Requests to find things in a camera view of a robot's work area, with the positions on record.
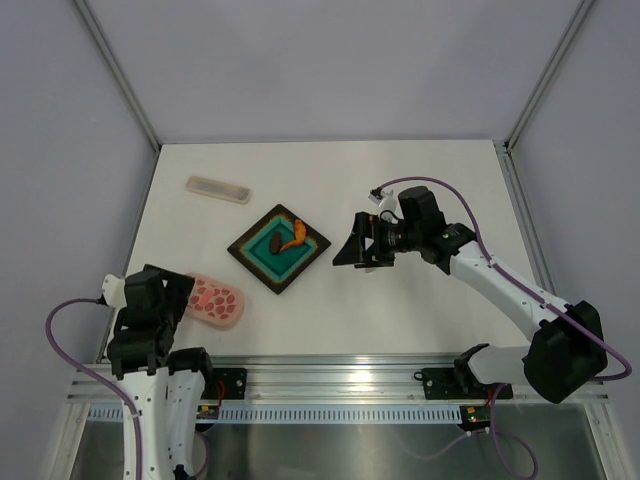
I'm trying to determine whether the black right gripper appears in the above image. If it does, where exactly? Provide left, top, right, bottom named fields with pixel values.
left=334, top=211, right=423, bottom=268

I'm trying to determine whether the pink lunch box lid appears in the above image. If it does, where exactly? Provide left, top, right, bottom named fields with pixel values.
left=185, top=272, right=245, bottom=314

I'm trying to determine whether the pink lunch box base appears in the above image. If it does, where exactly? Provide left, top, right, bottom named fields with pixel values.
left=185, top=310, right=243, bottom=331

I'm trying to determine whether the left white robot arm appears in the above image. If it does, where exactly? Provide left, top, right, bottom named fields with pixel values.
left=103, top=265, right=216, bottom=479

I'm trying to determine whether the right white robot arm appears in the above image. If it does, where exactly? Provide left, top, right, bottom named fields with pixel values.
left=333, top=212, right=607, bottom=403

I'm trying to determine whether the orange fried chicken piece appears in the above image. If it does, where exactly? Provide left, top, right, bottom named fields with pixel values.
left=280, top=219, right=307, bottom=252

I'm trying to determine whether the brown meat patty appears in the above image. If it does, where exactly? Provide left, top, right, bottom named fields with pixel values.
left=269, top=231, right=283, bottom=255

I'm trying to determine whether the beige cutlery case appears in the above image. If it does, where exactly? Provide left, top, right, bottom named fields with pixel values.
left=186, top=176, right=251, bottom=205

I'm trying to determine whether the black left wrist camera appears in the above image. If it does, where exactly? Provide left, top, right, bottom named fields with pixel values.
left=101, top=274, right=127, bottom=309

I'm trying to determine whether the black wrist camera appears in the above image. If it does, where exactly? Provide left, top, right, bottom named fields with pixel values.
left=369, top=186, right=446, bottom=232
left=101, top=274, right=127, bottom=309

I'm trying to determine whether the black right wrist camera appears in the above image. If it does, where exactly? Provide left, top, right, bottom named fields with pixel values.
left=369, top=186, right=446, bottom=232

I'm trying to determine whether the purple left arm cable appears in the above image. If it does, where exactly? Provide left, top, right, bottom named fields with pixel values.
left=45, top=297, right=211, bottom=480

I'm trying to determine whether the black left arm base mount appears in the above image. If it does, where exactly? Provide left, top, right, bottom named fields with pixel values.
left=201, top=368, right=248, bottom=401

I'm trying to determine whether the aluminium mounting rail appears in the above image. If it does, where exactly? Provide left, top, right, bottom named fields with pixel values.
left=66, top=352, right=611, bottom=404

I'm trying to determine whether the white slotted cable duct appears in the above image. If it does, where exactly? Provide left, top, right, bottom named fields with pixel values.
left=87, top=403, right=466, bottom=426

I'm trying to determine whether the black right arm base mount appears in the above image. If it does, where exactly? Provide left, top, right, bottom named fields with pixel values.
left=413, top=367, right=499, bottom=400

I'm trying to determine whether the left aluminium frame post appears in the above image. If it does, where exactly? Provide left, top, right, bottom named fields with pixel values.
left=69, top=0, right=162, bottom=156

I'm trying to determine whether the aluminium frame post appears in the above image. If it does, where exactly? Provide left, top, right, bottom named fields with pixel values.
left=504, top=0, right=599, bottom=155
left=69, top=0, right=162, bottom=156

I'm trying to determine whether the right aluminium frame post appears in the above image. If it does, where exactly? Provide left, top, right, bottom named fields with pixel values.
left=504, top=0, right=599, bottom=155

